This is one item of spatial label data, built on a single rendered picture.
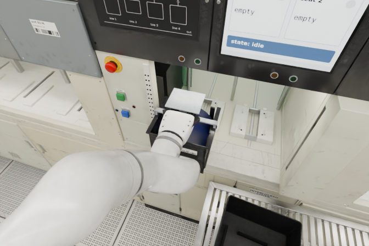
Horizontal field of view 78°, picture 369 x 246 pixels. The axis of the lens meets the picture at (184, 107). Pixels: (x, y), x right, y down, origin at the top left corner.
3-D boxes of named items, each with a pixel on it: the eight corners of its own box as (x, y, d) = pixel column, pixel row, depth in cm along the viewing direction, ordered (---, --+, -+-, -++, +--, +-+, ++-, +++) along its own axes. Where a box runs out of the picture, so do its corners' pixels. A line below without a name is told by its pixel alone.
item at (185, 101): (150, 164, 98) (140, 113, 75) (167, 128, 111) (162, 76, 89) (206, 180, 93) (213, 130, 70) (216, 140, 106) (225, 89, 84)
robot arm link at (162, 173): (187, 167, 37) (204, 158, 67) (100, 144, 41) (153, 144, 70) (173, 224, 36) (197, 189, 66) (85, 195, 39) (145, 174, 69)
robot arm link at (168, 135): (154, 151, 73) (157, 143, 75) (180, 158, 71) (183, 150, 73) (151, 134, 67) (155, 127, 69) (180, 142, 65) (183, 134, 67)
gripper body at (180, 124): (155, 144, 74) (167, 119, 81) (185, 152, 72) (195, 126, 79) (152, 130, 69) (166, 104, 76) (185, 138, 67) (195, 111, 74)
